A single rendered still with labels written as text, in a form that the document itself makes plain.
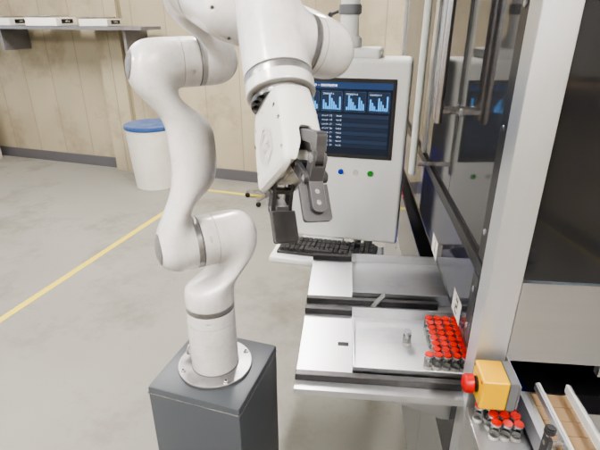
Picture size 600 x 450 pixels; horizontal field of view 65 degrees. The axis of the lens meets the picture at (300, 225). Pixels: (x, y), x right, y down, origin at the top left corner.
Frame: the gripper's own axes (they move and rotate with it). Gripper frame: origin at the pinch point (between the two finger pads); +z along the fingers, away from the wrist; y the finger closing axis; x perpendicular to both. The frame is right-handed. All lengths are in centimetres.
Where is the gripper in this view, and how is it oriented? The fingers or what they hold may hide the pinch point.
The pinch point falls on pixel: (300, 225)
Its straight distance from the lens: 52.8
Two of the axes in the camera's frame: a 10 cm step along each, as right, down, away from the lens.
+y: 3.7, -2.7, -8.9
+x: 9.2, -0.4, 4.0
